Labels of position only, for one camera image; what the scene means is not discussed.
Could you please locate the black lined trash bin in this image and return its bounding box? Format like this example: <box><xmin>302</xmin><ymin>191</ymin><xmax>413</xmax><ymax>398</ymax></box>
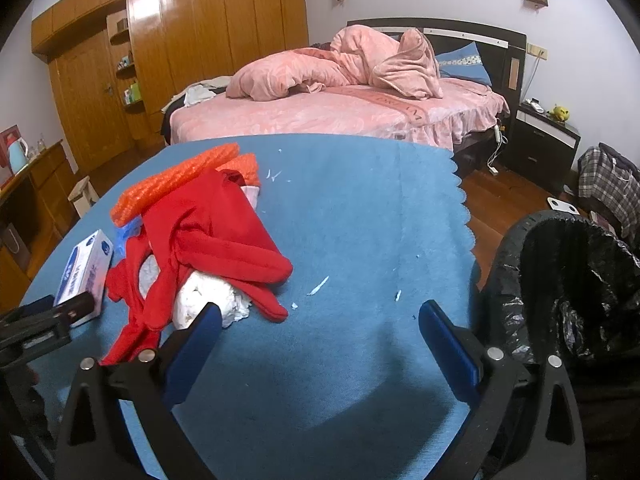
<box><xmin>480</xmin><ymin>210</ymin><xmax>640</xmax><ymax>480</ymax></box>

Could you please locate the blue pillow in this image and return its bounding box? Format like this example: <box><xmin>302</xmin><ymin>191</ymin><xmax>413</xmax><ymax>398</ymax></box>
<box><xmin>439</xmin><ymin>41</ymin><xmax>493</xmax><ymax>86</ymax></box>

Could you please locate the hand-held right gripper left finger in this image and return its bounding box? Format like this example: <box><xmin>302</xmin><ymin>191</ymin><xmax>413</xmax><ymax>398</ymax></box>
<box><xmin>54</xmin><ymin>301</ymin><xmax>223</xmax><ymax>480</ymax></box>

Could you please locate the paper bag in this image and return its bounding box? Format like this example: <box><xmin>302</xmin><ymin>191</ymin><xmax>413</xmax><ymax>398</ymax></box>
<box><xmin>0</xmin><ymin>225</ymin><xmax>31</xmax><ymax>271</ymax></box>

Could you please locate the wooden wardrobe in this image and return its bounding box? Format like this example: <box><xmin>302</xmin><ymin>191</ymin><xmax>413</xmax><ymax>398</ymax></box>
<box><xmin>31</xmin><ymin>0</ymin><xmax>310</xmax><ymax>173</ymax></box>

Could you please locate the white and blue carton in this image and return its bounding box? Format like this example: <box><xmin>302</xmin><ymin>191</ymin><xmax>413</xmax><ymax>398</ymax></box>
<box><xmin>52</xmin><ymin>229</ymin><xmax>116</xmax><ymax>328</ymax></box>

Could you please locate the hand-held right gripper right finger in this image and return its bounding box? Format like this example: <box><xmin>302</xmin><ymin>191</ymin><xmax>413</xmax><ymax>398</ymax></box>
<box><xmin>419</xmin><ymin>300</ymin><xmax>588</xmax><ymax>480</ymax></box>

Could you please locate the wooden door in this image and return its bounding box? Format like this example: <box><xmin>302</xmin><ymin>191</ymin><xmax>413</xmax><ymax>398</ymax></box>
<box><xmin>50</xmin><ymin>30</ymin><xmax>138</xmax><ymax>173</ymax></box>

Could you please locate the blue plastic bag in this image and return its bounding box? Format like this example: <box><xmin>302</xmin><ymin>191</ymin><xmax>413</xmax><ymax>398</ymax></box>
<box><xmin>112</xmin><ymin>220</ymin><xmax>147</xmax><ymax>243</ymax></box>

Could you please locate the bed with pink sheet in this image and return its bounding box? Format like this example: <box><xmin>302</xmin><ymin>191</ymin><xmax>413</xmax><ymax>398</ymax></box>
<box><xmin>161</xmin><ymin>77</ymin><xmax>511</xmax><ymax>161</ymax></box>

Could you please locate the white garment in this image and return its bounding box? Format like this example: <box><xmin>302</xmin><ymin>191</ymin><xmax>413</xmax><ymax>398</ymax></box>
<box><xmin>182</xmin><ymin>82</ymin><xmax>221</xmax><ymax>107</ymax></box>

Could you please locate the red cloth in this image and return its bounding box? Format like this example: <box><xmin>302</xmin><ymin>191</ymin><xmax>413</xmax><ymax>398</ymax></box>
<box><xmin>100</xmin><ymin>167</ymin><xmax>295</xmax><ymax>367</ymax></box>

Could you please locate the pink quilt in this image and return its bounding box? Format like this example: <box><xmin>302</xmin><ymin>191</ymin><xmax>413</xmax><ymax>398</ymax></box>
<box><xmin>226</xmin><ymin>27</ymin><xmax>445</xmax><ymax>101</ymax></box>

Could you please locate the white crumpled plastic bag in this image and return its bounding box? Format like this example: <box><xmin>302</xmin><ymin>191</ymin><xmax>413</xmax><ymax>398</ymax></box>
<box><xmin>137</xmin><ymin>255</ymin><xmax>256</xmax><ymax>331</ymax></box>

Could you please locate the white bathroom scale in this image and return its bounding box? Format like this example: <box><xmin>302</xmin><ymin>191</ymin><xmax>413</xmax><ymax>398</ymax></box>
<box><xmin>546</xmin><ymin>196</ymin><xmax>581</xmax><ymax>216</ymax></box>

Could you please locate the light blue kettle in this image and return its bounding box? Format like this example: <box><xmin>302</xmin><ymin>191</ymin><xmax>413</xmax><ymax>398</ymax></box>
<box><xmin>4</xmin><ymin>137</ymin><xmax>28</xmax><ymax>175</ymax></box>

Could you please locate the blue felt tablecloth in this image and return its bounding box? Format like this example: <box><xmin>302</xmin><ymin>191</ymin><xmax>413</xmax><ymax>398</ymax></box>
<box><xmin>20</xmin><ymin>132</ymin><xmax>483</xmax><ymax>480</ymax></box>

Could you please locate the small white stool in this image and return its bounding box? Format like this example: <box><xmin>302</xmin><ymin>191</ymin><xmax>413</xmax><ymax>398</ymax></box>
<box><xmin>67</xmin><ymin>176</ymin><xmax>98</xmax><ymax>218</ymax></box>

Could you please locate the dark nightstand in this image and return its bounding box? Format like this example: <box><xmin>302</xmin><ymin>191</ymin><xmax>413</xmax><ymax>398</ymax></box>
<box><xmin>502</xmin><ymin>100</ymin><xmax>582</xmax><ymax>196</ymax></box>

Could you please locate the plaid bag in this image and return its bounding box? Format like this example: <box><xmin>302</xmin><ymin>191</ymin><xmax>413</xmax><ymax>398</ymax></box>
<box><xmin>577</xmin><ymin>142</ymin><xmax>640</xmax><ymax>233</ymax></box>

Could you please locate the orange knitted cloth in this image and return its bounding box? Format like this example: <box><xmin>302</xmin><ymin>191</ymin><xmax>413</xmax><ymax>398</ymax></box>
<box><xmin>110</xmin><ymin>143</ymin><xmax>261</xmax><ymax>228</ymax></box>

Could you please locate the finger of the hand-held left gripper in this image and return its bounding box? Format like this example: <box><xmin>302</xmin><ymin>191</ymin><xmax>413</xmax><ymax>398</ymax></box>
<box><xmin>0</xmin><ymin>291</ymin><xmax>97</xmax><ymax>366</ymax></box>
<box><xmin>0</xmin><ymin>295</ymin><xmax>56</xmax><ymax>328</ymax></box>

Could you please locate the dark wooden headboard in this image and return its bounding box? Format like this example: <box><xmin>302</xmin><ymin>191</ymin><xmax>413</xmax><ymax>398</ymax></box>
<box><xmin>346</xmin><ymin>18</ymin><xmax>528</xmax><ymax>103</ymax></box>

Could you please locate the wooden sideboard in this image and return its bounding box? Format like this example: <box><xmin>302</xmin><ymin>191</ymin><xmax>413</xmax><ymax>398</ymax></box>
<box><xmin>0</xmin><ymin>140</ymin><xmax>81</xmax><ymax>306</ymax></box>

